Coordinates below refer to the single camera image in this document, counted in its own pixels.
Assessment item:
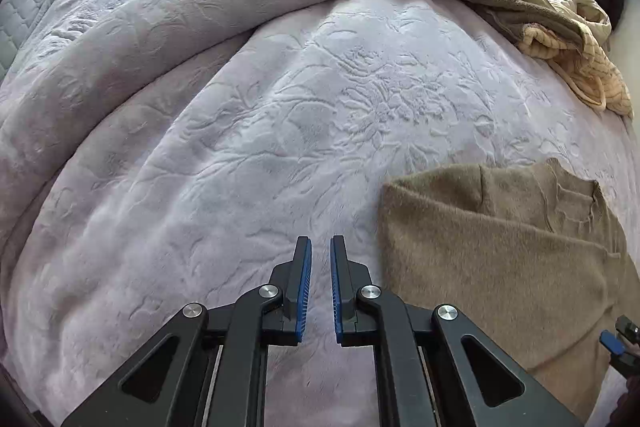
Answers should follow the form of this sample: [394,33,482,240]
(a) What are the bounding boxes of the brown knit sweater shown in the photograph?
[378,158,639,419]

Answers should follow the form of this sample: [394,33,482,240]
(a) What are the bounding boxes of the lavender embossed fleece bedspread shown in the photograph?
[1,0,639,426]

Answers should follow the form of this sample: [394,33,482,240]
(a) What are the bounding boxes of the cream olive quilted blanket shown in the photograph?
[462,0,634,118]

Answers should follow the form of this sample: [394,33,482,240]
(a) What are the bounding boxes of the folded lavender fleece blanket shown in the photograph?
[1,0,326,237]

